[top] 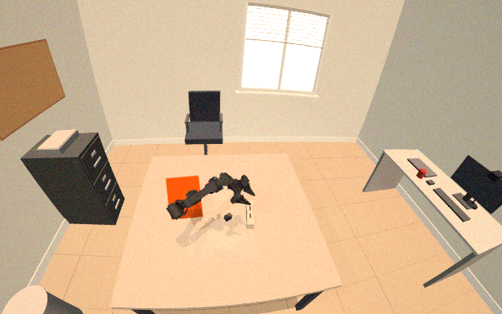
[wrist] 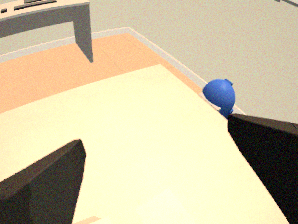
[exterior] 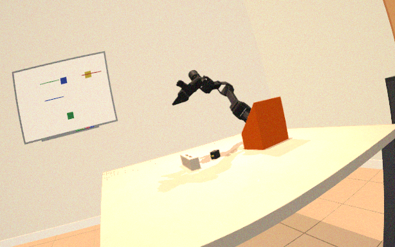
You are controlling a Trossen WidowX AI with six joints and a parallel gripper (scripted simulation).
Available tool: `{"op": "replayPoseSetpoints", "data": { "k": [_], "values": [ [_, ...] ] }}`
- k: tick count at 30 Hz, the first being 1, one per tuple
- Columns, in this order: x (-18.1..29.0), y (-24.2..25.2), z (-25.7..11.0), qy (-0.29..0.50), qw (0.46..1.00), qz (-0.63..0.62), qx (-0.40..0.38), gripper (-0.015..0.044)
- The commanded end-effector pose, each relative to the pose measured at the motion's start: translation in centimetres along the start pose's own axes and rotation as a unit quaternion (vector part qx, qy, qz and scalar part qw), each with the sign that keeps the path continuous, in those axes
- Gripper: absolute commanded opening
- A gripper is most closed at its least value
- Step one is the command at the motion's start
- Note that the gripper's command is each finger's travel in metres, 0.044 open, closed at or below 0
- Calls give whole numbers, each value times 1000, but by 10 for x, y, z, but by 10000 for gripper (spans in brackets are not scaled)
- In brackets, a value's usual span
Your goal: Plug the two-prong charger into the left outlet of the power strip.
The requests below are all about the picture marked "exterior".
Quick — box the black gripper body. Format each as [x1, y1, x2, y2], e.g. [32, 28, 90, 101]
[178, 82, 198, 101]

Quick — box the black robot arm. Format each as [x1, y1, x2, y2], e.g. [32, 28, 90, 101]
[176, 70, 252, 123]

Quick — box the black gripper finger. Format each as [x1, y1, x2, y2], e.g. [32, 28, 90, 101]
[172, 94, 185, 105]

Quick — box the black two-prong plug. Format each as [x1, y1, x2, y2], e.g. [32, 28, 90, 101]
[210, 150, 221, 160]

